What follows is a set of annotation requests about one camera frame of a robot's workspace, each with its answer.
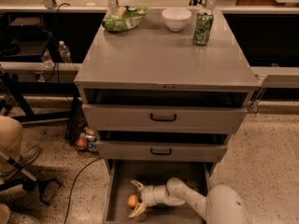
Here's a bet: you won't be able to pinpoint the grey metal drawer cabinet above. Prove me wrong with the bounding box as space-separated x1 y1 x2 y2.
74 7 262 224

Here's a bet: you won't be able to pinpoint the black tripod stand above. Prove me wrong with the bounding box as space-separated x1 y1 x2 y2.
0 150 63 206

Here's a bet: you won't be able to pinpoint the green chip bag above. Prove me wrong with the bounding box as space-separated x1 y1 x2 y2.
102 6 149 33

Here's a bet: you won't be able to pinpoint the red apple on floor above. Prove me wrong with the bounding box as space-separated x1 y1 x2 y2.
76 138 88 150

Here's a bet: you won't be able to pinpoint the grey sneaker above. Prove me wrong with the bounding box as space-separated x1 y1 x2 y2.
21 146 41 166
7 212 40 224

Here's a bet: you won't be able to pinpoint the green soda can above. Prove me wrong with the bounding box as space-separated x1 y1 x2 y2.
193 9 214 46

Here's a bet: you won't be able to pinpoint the black floor cable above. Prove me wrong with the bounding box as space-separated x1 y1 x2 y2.
63 157 102 224

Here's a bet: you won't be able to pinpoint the silver can on floor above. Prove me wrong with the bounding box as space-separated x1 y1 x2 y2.
79 133 96 142

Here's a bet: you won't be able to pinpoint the grey top drawer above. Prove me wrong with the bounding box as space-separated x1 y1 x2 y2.
82 105 247 134

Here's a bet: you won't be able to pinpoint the white bowl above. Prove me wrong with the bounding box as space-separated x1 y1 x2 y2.
162 7 192 32

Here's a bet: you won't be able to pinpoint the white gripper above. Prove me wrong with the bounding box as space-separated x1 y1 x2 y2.
128 180 156 218

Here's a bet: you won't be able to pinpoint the orange fruit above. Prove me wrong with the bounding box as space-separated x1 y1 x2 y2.
127 194 138 208

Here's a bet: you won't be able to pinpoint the person leg beige trousers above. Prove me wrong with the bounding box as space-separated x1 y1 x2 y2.
0 115 24 175

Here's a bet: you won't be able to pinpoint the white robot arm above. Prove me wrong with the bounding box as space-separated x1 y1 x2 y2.
128 177 253 224

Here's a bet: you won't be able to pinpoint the grey middle drawer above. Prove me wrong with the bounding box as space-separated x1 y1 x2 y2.
96 141 227 162

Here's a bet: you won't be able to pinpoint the grey bottom drawer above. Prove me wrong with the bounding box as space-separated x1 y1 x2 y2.
103 160 209 224

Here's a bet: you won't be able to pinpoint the black side table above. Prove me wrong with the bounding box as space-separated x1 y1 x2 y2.
0 14 80 124

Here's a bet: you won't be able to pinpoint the clear water bottle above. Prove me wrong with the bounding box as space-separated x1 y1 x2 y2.
58 41 72 63
41 49 54 69

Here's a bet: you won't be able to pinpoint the grey drawer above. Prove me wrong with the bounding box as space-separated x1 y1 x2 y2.
82 105 247 134
96 141 227 162
103 160 209 224

